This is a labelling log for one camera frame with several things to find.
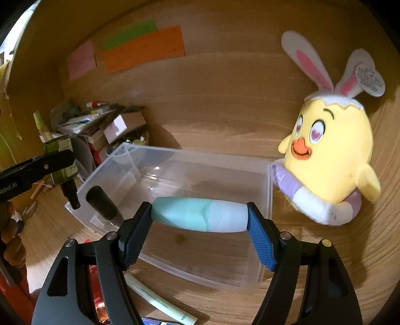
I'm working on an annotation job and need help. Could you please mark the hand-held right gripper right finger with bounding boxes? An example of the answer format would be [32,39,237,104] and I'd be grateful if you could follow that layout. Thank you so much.
[247,202,363,325]

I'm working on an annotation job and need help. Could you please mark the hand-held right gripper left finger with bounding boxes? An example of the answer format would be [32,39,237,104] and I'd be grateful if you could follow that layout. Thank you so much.
[31,201,154,325]

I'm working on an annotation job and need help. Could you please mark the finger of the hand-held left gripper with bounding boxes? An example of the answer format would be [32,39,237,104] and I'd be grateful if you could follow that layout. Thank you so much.
[19,150,76,180]

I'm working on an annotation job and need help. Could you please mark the dark green spray bottle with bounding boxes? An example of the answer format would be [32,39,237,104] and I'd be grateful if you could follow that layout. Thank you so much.
[44,134,82,210]

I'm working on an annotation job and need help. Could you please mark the black cylinder bottle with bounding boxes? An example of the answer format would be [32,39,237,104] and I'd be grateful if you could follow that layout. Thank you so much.
[86,186,123,224]

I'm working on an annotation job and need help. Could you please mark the red foil packet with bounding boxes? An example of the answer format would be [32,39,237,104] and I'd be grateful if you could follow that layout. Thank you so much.
[84,239,111,325]

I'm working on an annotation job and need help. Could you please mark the white squeeze tube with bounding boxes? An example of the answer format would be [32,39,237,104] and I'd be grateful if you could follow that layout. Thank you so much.
[124,272,198,325]

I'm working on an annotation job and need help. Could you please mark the mint green tube bottle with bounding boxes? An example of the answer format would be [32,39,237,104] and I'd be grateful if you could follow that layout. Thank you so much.
[151,197,249,233]

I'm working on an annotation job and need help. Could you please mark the clear plastic storage container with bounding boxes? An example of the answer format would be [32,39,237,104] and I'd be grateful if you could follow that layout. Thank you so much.
[64,142,274,290]

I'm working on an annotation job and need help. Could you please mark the person's left hand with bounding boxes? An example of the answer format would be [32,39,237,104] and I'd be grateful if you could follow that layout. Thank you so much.
[0,200,27,268]

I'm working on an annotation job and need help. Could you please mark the yellow-green bottle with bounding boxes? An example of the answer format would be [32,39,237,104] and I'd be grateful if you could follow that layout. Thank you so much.
[33,111,47,140]

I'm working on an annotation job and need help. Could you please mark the red book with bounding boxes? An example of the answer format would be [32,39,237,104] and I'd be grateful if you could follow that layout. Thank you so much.
[89,142,109,167]

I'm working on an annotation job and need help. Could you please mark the pile of books and papers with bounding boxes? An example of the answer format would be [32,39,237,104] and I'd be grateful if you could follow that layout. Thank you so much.
[50,99,126,177]

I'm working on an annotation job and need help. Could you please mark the glass bowl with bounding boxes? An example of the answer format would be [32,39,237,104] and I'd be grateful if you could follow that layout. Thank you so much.
[106,142,148,165]

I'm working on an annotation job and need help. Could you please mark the small brown cardboard box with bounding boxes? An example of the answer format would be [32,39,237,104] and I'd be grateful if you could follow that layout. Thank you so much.
[103,111,147,144]

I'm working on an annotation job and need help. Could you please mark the orange cloth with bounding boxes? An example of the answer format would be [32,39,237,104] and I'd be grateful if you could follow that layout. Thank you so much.
[0,275,32,303]

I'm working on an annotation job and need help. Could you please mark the pink sticky note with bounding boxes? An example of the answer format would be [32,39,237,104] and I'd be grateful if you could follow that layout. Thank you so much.
[67,39,97,80]

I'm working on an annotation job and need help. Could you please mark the yellow chick plush toy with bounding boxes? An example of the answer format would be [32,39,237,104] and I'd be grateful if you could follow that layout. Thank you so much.
[270,30,386,226]

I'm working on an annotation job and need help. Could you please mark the orange sticky note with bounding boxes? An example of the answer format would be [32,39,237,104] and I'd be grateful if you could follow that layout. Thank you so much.
[101,25,185,74]

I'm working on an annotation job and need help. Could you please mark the green sticky note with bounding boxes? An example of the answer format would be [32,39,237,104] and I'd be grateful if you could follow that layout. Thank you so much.
[104,20,157,51]

